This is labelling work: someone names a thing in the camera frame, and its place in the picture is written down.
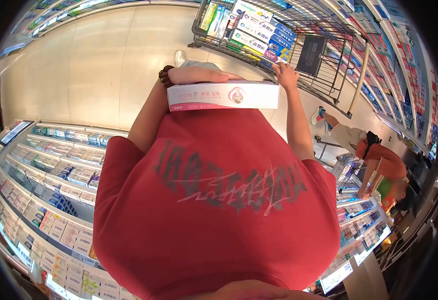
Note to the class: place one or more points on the white and pink carton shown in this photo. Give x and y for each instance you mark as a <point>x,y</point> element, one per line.
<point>222,95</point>

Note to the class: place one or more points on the full shop shelf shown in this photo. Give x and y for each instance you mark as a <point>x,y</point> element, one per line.
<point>399,67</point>
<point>65,15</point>
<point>42,202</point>
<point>357,236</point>

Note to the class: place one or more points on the person's right hand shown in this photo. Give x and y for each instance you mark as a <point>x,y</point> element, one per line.
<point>288,77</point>

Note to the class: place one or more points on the pile of toothpaste boxes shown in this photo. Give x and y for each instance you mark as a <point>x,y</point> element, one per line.
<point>252,33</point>

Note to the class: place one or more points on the person's right fingers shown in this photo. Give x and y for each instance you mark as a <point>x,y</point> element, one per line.
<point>279,68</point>

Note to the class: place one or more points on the person's body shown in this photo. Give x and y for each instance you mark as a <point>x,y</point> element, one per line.
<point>211,225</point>

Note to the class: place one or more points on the person's legs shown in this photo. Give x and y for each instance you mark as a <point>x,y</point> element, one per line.
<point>201,65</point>

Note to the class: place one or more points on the metal shopping cart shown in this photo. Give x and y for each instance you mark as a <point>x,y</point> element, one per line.
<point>327,56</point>

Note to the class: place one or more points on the person's left hand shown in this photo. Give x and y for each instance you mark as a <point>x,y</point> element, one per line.
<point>196,75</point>

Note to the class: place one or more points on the person's left fingers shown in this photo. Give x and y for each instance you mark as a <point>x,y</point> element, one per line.
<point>226,77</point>

